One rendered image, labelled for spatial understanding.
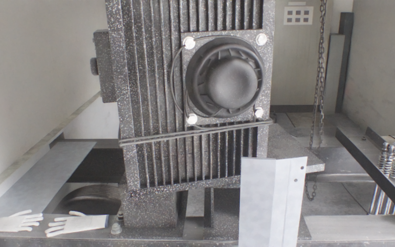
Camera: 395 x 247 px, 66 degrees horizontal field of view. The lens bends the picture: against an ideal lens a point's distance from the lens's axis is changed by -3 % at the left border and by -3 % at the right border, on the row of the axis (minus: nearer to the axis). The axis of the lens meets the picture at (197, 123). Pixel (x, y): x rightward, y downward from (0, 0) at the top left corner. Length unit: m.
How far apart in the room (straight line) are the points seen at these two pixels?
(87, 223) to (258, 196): 0.71
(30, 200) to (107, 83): 0.69
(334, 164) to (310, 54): 2.34
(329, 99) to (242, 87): 3.62
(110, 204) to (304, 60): 3.27
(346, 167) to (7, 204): 1.90
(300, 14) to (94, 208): 3.33
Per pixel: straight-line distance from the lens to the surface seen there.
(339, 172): 2.20
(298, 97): 4.37
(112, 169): 2.13
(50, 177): 1.77
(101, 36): 1.22
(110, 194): 1.61
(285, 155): 1.30
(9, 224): 1.50
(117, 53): 0.93
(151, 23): 0.92
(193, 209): 2.47
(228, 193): 1.45
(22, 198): 1.66
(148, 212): 1.24
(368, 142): 2.13
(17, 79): 1.94
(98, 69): 1.24
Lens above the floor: 1.48
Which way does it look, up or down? 22 degrees down
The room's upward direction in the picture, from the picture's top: 2 degrees counter-clockwise
